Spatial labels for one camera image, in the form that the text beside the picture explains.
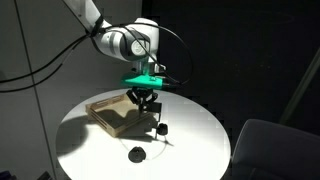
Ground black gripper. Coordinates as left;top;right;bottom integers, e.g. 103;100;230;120
126;87;158;115

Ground large black bracket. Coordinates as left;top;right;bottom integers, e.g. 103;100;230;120
148;102;162;137

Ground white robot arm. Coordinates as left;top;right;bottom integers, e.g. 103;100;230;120
62;0;164;113

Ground wooden tray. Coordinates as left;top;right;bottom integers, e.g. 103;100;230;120
85;94;156;138

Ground small black knob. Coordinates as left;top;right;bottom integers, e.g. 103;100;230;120
156;123;168;135

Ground flat black round knob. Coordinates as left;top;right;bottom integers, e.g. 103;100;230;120
128;147;146;163

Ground grey chair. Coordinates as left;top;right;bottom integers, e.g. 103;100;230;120
232;119;320;180

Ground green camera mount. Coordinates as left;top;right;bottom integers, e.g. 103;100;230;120
121;74;163;89

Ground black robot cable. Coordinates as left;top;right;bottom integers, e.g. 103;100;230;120
0;22;194;94

